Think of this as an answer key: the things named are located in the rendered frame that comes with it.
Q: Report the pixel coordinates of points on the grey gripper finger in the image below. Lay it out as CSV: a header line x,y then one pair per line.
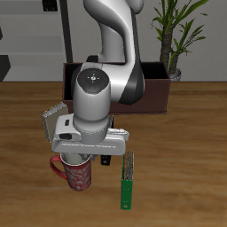
x,y
105,160
91,157

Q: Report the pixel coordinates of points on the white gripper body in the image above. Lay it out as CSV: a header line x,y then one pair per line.
x,y
88,148

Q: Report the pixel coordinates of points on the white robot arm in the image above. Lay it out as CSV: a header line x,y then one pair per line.
x,y
91,103

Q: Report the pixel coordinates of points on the red patterned mug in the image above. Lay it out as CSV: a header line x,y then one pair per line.
x,y
78,176

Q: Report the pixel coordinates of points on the dark brown desk caddy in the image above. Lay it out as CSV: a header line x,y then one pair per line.
x,y
155,93

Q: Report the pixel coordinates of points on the grey book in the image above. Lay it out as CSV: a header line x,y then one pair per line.
x,y
53,119

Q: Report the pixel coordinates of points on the green pot plant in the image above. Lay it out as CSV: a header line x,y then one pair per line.
x,y
170,44

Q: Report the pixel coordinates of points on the black vertical post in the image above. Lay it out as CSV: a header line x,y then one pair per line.
x,y
66,29

